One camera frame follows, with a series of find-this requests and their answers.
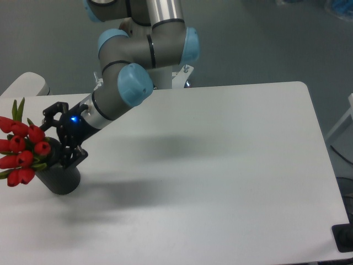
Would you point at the white chair seat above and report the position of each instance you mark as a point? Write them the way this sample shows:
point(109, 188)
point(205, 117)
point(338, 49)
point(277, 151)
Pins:
point(28, 84)

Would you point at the black ribbed cylindrical vase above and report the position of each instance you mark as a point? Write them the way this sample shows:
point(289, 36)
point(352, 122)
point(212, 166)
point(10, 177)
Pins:
point(57, 179)

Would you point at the red tulip bouquet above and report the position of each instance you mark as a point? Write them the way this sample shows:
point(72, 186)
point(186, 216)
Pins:
point(25, 150)

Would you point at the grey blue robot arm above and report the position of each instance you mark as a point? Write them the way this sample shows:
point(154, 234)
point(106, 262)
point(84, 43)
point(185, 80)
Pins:
point(133, 85)

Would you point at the white frame at right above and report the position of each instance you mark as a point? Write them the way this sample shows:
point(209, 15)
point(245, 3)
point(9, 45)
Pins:
point(341, 125)

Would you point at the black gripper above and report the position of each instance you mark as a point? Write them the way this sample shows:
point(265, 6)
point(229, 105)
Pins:
point(72, 130)

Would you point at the black device at table edge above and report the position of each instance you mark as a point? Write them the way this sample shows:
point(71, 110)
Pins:
point(343, 237)

